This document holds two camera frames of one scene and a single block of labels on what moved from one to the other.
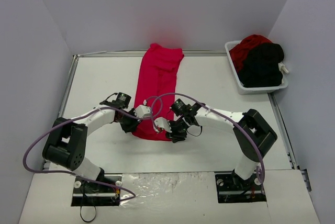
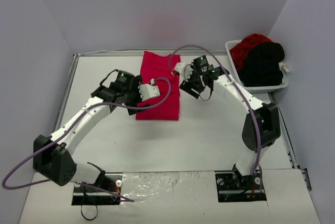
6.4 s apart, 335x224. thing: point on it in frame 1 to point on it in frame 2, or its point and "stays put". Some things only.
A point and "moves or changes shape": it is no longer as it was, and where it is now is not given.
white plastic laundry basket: x=248 y=90 stays put
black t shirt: x=260 y=67 stays put
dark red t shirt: x=239 y=53 stays put
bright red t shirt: x=157 y=76 moves or changes shape
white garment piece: x=282 y=68 stays put
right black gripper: x=178 y=132 to x=190 y=88
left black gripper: x=130 y=125 to x=135 y=102
